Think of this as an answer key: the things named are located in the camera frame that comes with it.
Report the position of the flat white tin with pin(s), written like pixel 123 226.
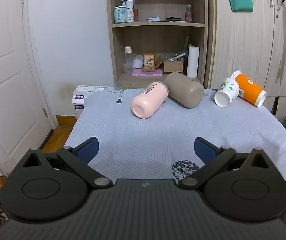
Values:
pixel 153 19

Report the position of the flat black item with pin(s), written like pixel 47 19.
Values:
pixel 173 19

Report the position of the tall white bottle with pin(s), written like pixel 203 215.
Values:
pixel 130 12

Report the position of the light blue patterned tablecloth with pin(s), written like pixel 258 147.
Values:
pixel 143 132

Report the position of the white panel door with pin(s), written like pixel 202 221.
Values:
pixel 5 80

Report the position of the white floral paper cup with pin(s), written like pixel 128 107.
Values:
pixel 226 92

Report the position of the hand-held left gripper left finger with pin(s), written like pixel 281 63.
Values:
pixel 89 149

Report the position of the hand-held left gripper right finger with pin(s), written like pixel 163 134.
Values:
pixel 204 150

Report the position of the pink cup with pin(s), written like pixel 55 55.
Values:
pixel 149 100

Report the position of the green bottle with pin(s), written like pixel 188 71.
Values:
pixel 186 46

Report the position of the small white cup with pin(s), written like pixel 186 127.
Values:
pixel 138 62

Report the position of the orange paper cup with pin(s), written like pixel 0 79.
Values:
pixel 249 87

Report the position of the white paper towel roll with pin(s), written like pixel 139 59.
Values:
pixel 193 62

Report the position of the white tissue pack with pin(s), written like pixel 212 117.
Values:
pixel 79 102
pixel 85 89
pixel 104 88

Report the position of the floral wooden box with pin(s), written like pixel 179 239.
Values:
pixel 149 60

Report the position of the wooden shelf unit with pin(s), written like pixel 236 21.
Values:
pixel 110 45

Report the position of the flat pink box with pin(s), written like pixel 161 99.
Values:
pixel 139 73

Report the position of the light wood wardrobe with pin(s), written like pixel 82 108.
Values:
pixel 253 42

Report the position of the slim orange bottle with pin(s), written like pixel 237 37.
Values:
pixel 136 15

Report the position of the clear bottle cream cap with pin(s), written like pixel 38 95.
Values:
pixel 128 57

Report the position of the teal white pump bottle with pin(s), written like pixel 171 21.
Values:
pixel 120 13

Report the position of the pink jar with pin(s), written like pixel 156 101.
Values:
pixel 188 15

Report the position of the taupe cup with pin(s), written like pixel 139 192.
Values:
pixel 185 90

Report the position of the open cardboard box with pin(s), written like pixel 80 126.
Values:
pixel 172 66

